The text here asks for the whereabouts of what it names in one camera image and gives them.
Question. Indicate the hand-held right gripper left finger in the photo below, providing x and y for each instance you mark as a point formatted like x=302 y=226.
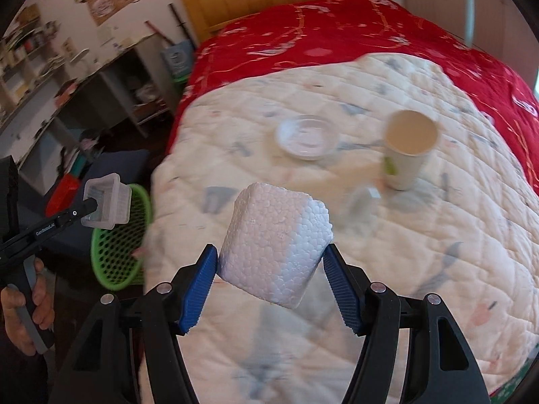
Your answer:
x=198 y=290

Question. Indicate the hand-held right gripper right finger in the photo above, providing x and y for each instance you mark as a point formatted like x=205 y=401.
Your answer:
x=343 y=290

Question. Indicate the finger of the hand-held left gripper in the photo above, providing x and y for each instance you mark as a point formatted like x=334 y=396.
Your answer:
x=78 y=212

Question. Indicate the clear square plastic box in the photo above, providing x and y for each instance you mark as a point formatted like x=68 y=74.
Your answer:
x=109 y=202

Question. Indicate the green plastic mesh basket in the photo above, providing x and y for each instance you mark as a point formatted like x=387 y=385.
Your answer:
x=122 y=256

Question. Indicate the white foam block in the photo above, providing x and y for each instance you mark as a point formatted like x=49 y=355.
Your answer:
x=273 y=240

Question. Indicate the person's left hand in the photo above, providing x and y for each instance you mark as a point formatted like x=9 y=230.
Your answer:
x=44 y=298

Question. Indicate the white quilted mat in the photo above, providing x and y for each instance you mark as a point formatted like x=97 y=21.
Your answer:
x=421 y=261

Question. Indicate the small clear plastic cup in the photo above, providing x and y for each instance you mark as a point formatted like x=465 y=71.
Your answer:
x=362 y=204

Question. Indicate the white desk with shelves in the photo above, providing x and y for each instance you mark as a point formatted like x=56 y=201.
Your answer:
x=118 y=80

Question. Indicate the white paper cup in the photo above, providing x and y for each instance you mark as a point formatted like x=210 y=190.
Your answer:
x=404 y=164

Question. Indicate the white desk lamp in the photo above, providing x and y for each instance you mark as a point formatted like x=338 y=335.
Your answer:
x=80 y=57

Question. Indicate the clear round plastic lid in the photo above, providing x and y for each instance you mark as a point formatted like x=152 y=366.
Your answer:
x=305 y=136

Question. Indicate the green plastic stool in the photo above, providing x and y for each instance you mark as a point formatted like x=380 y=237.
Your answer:
x=181 y=80

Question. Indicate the blue paper bag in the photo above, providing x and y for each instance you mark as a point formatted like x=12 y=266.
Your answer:
x=177 y=59

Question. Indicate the red long stick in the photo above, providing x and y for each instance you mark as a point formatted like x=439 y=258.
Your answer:
x=158 y=31

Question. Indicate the dark long stick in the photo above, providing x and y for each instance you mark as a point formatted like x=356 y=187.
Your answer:
x=183 y=25

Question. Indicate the red patterned blanket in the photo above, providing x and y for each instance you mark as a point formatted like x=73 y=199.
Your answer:
x=337 y=25

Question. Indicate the white curved tube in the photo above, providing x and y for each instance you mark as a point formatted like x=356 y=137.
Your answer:
x=468 y=4

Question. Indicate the white wall bookshelf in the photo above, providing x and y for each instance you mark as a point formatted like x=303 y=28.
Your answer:
x=25 y=46

